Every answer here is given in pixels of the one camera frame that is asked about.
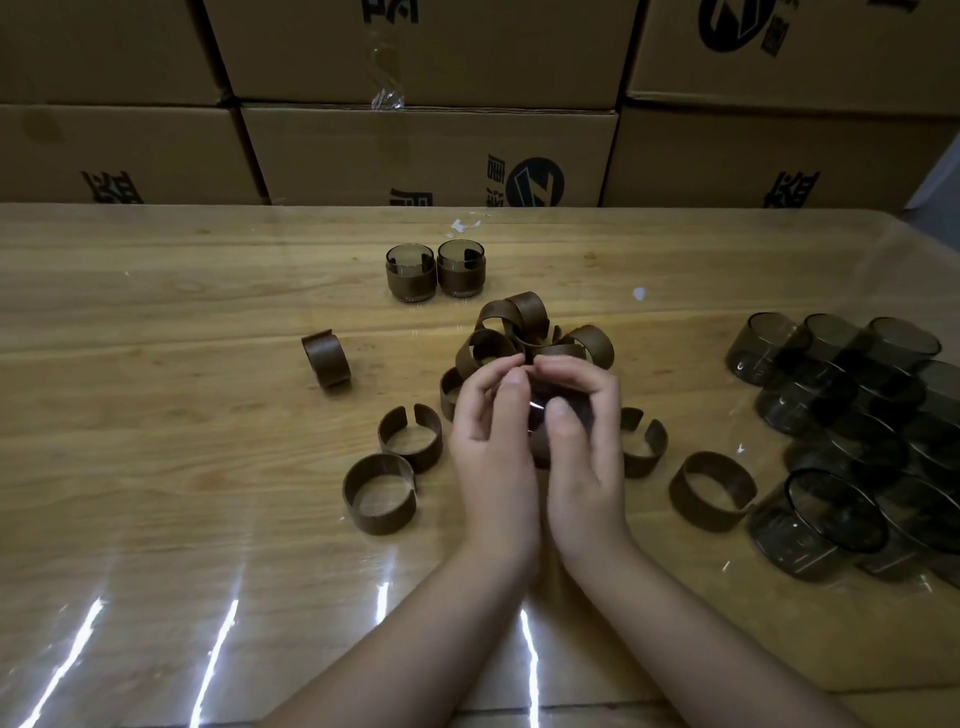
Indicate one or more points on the person's right hand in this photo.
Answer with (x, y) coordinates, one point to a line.
(592, 487)

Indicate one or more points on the person's left hand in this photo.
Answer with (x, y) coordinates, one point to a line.
(499, 480)

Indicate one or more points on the smoky tinted glass cup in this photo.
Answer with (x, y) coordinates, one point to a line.
(411, 253)
(581, 416)
(460, 250)

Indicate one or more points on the cluster of smoky glass cups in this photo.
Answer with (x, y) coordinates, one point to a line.
(847, 435)

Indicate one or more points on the person's left forearm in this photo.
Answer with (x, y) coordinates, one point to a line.
(420, 645)

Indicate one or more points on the person's right forearm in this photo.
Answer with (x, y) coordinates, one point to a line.
(697, 645)

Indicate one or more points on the white paper scrap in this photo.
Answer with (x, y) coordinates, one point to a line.
(465, 223)

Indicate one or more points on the stack of brown cardboard boxes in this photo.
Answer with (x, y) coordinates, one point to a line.
(420, 150)

